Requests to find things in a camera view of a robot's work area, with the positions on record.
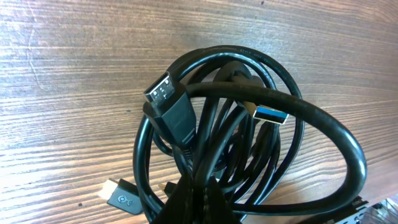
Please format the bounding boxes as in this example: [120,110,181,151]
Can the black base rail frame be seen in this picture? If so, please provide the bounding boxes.
[298,196,397,224]

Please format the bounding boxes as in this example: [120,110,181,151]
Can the black long USB cable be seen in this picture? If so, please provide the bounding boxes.
[98,45,368,223]

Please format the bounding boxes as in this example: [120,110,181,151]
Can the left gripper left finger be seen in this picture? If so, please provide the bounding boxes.
[152,175,193,224]

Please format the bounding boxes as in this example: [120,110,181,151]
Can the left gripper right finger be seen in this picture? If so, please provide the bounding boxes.
[203,177,240,224]

